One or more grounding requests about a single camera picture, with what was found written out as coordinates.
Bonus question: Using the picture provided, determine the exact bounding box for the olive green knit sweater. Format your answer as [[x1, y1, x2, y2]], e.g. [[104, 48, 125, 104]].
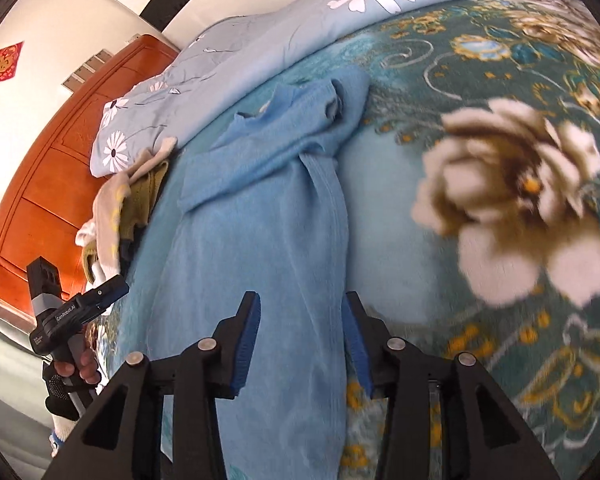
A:
[[81, 159, 171, 286]]

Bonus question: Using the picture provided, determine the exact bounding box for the teal floral bed blanket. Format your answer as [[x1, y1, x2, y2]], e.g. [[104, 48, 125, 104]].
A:
[[108, 0, 600, 479]]

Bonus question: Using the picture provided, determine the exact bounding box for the wall switch panel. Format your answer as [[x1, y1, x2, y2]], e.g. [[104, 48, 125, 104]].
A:
[[62, 50, 112, 92]]

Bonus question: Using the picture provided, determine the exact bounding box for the orange wooden headboard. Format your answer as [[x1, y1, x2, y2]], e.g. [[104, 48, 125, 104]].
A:
[[0, 35, 176, 333]]

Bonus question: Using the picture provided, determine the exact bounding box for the blue sweater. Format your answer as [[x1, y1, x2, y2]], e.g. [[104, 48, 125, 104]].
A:
[[147, 66, 370, 479]]

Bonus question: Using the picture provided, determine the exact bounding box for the light blue floral duvet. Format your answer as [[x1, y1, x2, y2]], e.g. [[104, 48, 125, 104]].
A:
[[90, 0, 454, 177]]

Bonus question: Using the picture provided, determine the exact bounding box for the person left hand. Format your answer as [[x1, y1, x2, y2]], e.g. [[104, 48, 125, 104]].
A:
[[54, 348, 102, 386]]

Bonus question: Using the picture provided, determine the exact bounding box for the beige fuzzy sweater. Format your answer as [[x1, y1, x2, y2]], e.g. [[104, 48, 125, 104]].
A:
[[74, 135, 179, 286]]

